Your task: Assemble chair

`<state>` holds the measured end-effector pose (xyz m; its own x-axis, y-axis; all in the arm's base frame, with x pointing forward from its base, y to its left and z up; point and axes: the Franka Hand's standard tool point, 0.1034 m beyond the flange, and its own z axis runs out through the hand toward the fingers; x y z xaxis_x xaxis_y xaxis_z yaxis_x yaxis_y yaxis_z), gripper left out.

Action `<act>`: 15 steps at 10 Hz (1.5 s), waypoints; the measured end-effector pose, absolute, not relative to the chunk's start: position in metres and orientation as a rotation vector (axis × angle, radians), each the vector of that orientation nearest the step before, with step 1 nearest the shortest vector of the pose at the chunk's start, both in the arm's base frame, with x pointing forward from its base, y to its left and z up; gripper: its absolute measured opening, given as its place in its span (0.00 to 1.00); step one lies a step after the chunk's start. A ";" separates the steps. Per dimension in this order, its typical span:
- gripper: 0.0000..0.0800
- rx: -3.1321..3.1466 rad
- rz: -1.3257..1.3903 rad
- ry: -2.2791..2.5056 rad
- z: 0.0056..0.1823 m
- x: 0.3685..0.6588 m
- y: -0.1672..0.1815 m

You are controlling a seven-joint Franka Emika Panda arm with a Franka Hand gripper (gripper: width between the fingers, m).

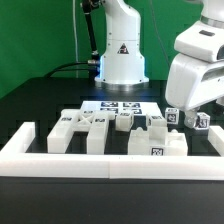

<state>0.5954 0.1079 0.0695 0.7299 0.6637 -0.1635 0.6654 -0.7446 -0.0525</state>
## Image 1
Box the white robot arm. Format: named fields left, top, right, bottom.
left=82, top=0, right=224, bottom=112

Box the white tagged block part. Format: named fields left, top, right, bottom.
left=115, top=111, right=134, bottom=132

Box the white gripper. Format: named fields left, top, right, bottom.
left=165, top=54, right=224, bottom=111

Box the white U-shaped fence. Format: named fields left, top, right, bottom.
left=0, top=122, right=224, bottom=181

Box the white sheet with tags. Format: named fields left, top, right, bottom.
left=81, top=101, right=161, bottom=116

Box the white thin cable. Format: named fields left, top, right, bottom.
left=72, top=0, right=80, bottom=79

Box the white chair seat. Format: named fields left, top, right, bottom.
left=128, top=127, right=188, bottom=156

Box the white chair back frame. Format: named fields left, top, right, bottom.
left=47, top=109, right=115, bottom=155

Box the black cable bundle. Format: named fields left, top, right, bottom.
left=44, top=9, right=101, bottom=79

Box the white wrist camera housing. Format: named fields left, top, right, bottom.
left=174, top=21, right=224, bottom=63

